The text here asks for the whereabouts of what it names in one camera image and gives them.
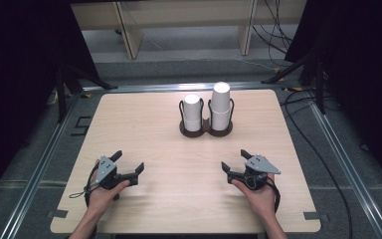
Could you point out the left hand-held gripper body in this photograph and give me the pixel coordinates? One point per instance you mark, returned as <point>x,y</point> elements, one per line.
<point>107,174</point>

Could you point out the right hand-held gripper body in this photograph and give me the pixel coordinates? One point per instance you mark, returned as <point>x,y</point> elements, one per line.
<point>255,172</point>

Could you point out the short white paper cup stack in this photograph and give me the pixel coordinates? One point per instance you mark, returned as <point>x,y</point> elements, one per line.
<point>192,113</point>

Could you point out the person's left hand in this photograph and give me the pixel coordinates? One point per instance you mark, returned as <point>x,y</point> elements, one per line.
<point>101,199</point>

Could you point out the person's right hand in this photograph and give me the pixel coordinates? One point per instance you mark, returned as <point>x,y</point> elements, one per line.
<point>262,200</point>

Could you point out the tall white paper cup stack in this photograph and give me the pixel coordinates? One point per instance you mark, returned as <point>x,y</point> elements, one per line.
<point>220,106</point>

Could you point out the grey tape strip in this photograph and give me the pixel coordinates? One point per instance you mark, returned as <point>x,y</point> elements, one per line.
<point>58,214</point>
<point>315,216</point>

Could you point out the black stand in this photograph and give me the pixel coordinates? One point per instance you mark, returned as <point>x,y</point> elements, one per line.
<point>61,96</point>
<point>319,86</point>

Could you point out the beige wooden shelf unit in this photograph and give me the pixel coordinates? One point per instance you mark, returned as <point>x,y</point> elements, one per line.
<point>131,36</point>

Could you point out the black curtain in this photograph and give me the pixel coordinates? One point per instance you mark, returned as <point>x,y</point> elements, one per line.
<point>361,66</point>
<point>20,83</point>

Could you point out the metal floor rail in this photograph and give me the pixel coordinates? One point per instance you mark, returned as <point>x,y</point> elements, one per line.
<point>165,87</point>
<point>51,149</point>
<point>358,186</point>

